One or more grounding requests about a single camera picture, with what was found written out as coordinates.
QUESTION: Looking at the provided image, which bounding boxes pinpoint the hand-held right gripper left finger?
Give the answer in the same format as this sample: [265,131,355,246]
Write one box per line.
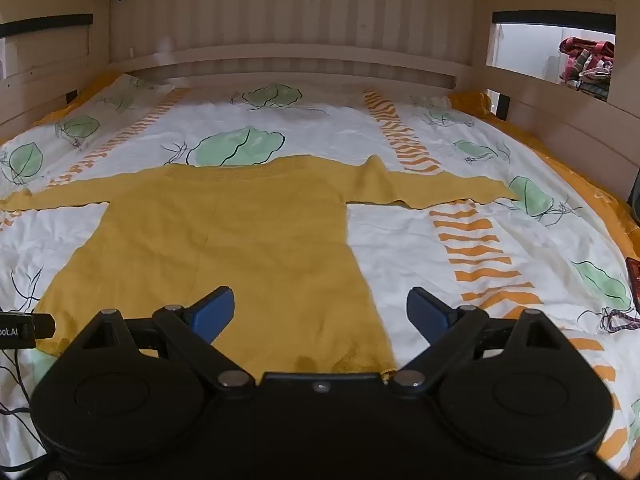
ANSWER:
[70,286,256,392]

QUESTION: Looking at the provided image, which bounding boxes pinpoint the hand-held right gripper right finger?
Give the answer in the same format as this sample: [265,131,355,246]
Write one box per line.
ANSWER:
[387,287,571,391]

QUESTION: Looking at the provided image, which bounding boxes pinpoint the yellow knit sweater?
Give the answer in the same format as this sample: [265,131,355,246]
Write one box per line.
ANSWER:
[0,154,519,375]

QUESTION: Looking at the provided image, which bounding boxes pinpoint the pile of colourful clothes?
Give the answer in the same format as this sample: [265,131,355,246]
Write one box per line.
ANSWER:
[558,36,616,101]

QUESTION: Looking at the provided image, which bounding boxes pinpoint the dark red box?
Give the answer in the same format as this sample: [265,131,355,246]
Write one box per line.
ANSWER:
[625,257,640,314]

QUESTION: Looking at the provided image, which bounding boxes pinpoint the white leaf print duvet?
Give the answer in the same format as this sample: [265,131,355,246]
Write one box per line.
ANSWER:
[0,72,640,480]

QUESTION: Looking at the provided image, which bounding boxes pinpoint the striped patterned cord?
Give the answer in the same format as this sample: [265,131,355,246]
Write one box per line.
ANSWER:
[599,309,640,332]

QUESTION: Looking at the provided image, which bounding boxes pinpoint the wooden bed frame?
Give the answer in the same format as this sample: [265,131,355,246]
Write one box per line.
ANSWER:
[0,0,640,201]

